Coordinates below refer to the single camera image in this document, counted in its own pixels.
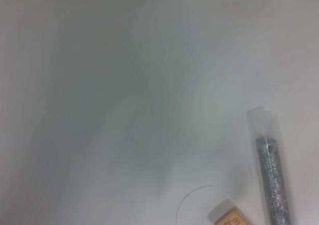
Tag beige eraser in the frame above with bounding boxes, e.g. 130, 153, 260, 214
208, 198, 248, 225

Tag silver glitter pen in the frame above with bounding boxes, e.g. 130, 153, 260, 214
246, 106, 293, 225

